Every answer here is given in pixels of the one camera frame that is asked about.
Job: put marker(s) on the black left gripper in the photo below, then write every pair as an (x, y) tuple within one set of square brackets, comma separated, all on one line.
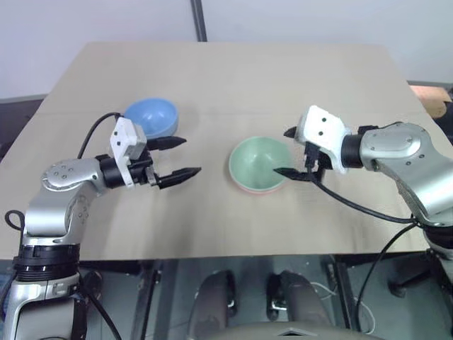
[(141, 168)]

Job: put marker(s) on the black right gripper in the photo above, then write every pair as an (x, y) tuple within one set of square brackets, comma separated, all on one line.
[(315, 157)]

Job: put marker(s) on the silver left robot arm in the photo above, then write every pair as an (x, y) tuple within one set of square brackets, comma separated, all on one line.
[(63, 198)]

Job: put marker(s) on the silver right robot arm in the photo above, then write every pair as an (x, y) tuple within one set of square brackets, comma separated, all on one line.
[(400, 148)]

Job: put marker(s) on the green bowl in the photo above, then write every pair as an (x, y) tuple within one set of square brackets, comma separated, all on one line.
[(255, 159)]

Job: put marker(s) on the blue bowl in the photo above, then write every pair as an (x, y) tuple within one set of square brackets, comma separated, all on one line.
[(152, 115)]

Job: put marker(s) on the pink bowl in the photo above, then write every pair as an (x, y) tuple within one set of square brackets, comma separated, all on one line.
[(260, 192)]

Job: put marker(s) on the dark vertical pole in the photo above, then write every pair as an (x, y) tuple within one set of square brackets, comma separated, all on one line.
[(199, 21)]

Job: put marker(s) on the black table leg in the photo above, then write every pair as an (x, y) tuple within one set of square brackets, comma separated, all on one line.
[(345, 294), (145, 301)]

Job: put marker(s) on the dark rounded shape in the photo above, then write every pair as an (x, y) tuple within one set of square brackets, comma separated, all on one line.
[(301, 301), (214, 301)]

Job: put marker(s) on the brown cardboard box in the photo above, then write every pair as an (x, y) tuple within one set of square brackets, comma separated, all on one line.
[(430, 97)]

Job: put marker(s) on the black chair base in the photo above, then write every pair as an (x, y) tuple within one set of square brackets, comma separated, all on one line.
[(410, 280)]

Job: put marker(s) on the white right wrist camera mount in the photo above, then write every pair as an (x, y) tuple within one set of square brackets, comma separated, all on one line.
[(323, 132)]

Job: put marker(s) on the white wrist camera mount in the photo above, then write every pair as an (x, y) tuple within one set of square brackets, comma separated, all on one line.
[(323, 132), (124, 136)]

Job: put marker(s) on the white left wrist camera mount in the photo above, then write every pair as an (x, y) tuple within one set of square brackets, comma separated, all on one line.
[(124, 136)]

